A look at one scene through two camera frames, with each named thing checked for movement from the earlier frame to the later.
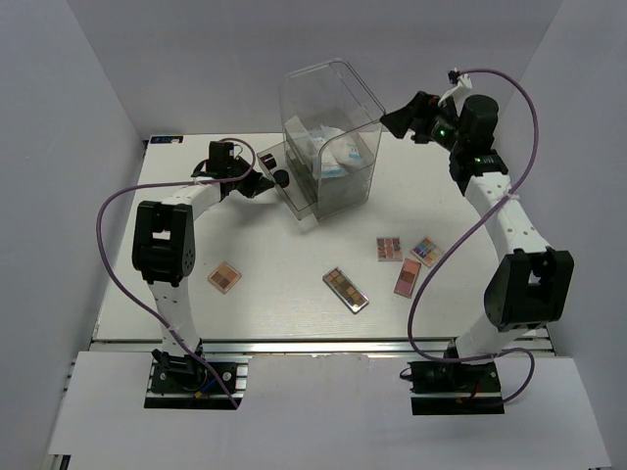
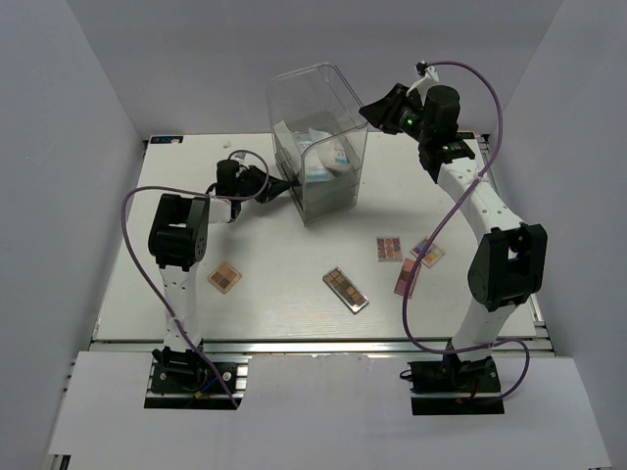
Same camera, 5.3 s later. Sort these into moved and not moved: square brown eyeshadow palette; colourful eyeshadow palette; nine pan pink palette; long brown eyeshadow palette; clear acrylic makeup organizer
Moved: clear acrylic makeup organizer
Not moved: colourful eyeshadow palette; nine pan pink palette; long brown eyeshadow palette; square brown eyeshadow palette
